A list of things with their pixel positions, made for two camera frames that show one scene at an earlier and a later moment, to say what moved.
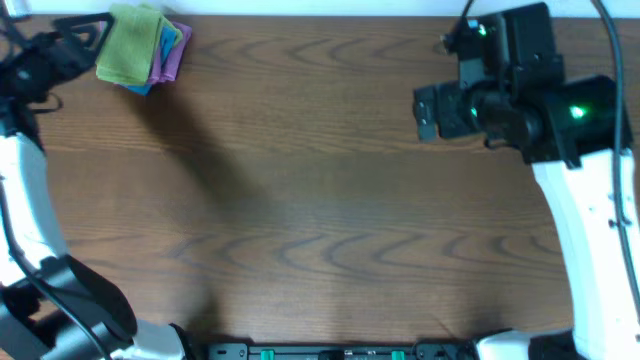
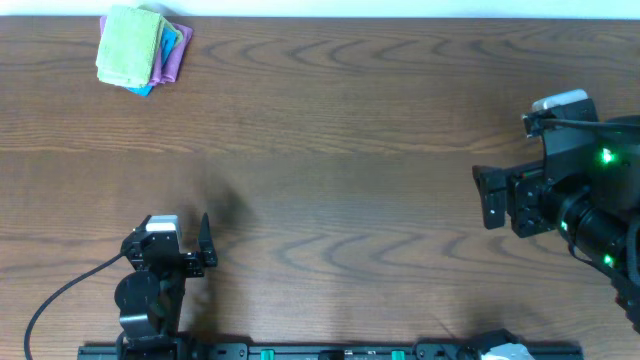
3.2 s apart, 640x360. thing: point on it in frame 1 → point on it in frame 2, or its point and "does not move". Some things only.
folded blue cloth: (167, 39) does not move
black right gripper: (448, 98) → (526, 188)
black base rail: (433, 350) does not move
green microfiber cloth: (127, 52) does not move
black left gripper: (71, 57) → (209, 254)
